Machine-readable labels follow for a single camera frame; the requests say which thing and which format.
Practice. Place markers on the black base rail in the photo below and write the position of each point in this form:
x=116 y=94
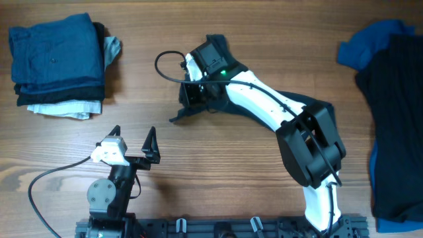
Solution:
x=285 y=227

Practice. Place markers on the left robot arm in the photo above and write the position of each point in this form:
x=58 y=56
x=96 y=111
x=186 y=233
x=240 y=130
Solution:
x=109 y=197

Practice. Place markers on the bright blue t-shirt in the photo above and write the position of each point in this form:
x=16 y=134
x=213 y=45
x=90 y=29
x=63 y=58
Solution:
x=356 y=54

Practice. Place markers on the dark green t-shirt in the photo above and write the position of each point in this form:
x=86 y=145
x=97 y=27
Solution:
x=246 y=95

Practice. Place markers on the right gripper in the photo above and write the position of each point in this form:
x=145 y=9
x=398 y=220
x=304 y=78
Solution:
x=189 y=98

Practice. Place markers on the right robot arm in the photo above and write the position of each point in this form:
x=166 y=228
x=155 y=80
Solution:
x=307 y=136

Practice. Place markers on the folded white garment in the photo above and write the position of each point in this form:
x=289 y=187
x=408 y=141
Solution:
x=77 y=109

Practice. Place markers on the folded light grey garment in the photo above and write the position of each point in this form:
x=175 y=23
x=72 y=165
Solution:
x=111 y=48

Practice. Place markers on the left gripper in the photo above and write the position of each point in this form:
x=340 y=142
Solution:
x=150 y=149

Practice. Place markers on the folded black garment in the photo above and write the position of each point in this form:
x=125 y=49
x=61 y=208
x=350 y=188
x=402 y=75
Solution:
x=66 y=94

